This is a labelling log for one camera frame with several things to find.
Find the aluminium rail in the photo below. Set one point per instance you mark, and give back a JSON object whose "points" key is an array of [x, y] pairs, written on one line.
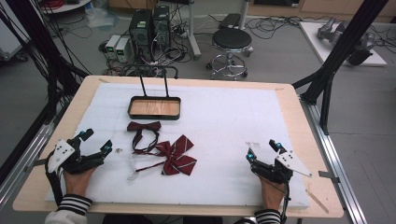
{"points": [[25, 155], [336, 155]]}

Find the black metal frame post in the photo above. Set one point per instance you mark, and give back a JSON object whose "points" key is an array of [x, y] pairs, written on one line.
{"points": [[46, 46], [342, 46]]}

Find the white floor board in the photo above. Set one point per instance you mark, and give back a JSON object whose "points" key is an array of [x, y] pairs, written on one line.
{"points": [[314, 40]]}

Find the round white table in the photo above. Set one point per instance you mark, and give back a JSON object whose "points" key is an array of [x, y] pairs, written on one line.
{"points": [[62, 6]]}

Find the small metal clip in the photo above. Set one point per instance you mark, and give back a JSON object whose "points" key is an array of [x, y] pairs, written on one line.
{"points": [[118, 151]]}

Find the black computer tower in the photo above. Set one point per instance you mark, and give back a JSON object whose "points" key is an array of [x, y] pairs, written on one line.
{"points": [[162, 26], [141, 31]]}

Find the thin wooden stick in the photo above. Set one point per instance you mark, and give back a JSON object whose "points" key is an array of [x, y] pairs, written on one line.
{"points": [[317, 201]]}

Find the black flat box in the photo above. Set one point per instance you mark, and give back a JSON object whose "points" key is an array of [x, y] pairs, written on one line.
{"points": [[230, 20]]}

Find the black round stool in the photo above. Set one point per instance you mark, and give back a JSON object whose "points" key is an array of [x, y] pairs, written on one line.
{"points": [[232, 39]]}

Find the plain dark red bow tie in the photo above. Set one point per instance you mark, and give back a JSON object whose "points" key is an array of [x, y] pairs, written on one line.
{"points": [[144, 126]]}

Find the white foam mat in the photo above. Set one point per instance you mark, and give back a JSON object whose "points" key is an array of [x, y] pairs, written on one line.
{"points": [[224, 124]]}

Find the grey desk leg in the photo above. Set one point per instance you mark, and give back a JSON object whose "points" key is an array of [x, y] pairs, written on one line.
{"points": [[194, 37]]}

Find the person's right hand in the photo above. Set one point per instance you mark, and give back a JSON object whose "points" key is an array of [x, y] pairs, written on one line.
{"points": [[271, 194]]}

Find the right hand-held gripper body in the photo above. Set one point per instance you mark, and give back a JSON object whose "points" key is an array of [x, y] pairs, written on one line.
{"points": [[278, 168]]}

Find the light wooden table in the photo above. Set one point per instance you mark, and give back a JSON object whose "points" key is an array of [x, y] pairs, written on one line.
{"points": [[299, 124]]}

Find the black stand with wooden tray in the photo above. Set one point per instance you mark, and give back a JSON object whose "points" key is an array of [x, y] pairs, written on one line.
{"points": [[154, 108]]}

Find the clear plastic bag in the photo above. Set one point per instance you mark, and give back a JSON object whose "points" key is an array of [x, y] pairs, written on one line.
{"points": [[101, 17]]}

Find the striped red bow tie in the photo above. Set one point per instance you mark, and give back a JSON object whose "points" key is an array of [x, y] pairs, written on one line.
{"points": [[176, 155]]}

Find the white power supply unit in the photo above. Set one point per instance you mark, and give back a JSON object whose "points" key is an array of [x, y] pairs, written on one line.
{"points": [[123, 49], [112, 45]]}

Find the person's left hand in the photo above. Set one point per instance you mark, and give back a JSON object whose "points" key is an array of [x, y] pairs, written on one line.
{"points": [[79, 183]]}

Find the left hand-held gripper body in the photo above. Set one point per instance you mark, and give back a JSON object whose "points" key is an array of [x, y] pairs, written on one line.
{"points": [[73, 160]]}

